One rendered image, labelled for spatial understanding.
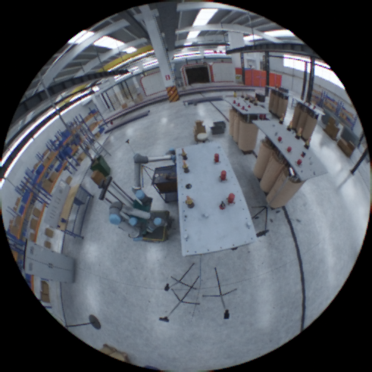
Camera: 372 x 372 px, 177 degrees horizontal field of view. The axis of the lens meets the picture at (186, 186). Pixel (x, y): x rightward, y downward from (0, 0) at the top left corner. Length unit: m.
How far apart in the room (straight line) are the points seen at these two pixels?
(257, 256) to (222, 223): 1.66
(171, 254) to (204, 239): 1.57
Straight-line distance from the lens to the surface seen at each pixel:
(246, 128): 3.50
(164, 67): 11.18
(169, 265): 2.75
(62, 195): 5.40
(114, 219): 1.23
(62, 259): 5.01
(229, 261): 2.63
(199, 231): 1.28
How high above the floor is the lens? 2.60
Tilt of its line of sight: 53 degrees down
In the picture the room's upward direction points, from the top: 19 degrees counter-clockwise
